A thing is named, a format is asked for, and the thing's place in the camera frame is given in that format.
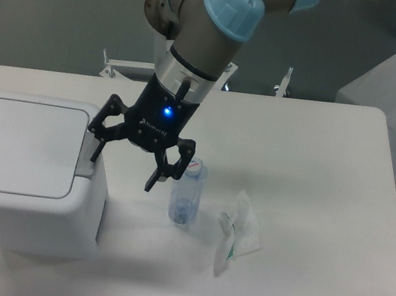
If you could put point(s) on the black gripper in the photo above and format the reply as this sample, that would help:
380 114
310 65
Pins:
159 118

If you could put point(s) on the white push-lid trash can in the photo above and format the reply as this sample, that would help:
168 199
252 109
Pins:
53 197

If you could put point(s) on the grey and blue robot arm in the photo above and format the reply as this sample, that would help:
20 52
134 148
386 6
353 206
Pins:
210 34

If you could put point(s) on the clear plastic water bottle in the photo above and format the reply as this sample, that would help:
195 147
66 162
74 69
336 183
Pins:
186 193

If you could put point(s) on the crumpled white plastic wrapper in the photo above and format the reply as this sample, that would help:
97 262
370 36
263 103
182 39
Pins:
241 233

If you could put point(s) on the white pedestal base bracket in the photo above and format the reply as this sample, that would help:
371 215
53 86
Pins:
139 70

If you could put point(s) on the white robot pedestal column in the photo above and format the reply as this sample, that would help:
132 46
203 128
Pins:
165 26

